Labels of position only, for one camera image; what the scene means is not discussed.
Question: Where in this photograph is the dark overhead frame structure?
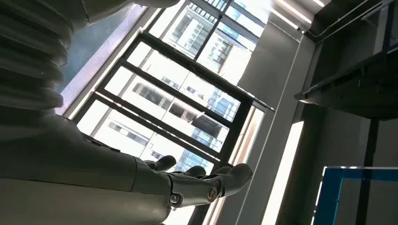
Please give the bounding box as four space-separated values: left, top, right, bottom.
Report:
294 0 398 120

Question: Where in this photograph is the short ceiling light strip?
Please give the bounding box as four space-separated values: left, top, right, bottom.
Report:
275 0 313 24
269 7 302 31

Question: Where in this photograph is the dark vertical pole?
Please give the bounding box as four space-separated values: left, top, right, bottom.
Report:
355 119 380 225

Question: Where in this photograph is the dark window frame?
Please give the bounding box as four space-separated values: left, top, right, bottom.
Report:
63 0 276 225

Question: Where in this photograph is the blue framed panel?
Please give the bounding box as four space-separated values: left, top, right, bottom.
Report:
312 166 398 225

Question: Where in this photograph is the long ceiling light strip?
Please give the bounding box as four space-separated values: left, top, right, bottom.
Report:
262 120 305 225

